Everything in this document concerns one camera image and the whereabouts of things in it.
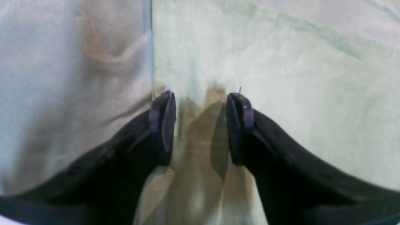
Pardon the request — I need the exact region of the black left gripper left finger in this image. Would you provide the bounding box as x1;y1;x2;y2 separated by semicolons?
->
0;90;176;225

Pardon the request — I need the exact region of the light green T-shirt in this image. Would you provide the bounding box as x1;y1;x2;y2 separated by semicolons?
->
136;0;399;225

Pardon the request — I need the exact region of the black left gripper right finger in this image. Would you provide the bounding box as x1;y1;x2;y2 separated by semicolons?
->
226;93;400;225

